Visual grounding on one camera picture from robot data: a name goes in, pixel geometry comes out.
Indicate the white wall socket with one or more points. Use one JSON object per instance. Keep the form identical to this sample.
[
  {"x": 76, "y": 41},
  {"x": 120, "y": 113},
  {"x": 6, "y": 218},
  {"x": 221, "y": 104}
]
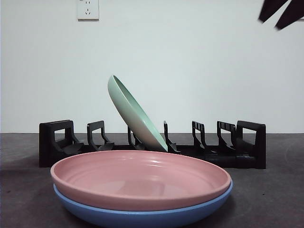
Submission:
[{"x": 87, "y": 10}]

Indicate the black plastic dish rack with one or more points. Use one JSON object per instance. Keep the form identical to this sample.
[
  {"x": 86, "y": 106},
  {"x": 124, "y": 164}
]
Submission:
[{"x": 260, "y": 147}]

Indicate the pink plastic plate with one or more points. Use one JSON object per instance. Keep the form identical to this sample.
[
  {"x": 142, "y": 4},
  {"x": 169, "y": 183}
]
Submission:
[{"x": 142, "y": 180}]

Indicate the green plastic plate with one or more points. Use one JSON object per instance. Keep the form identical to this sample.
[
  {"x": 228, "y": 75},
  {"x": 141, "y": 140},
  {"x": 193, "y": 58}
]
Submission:
[{"x": 133, "y": 114}]

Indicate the blue plastic plate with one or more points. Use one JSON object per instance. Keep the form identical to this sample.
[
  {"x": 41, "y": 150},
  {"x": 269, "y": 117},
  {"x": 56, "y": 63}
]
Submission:
[{"x": 142, "y": 218}]

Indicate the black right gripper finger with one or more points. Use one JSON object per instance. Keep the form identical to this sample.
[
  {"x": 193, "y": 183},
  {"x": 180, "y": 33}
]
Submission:
[
  {"x": 272, "y": 9},
  {"x": 292, "y": 14}
]

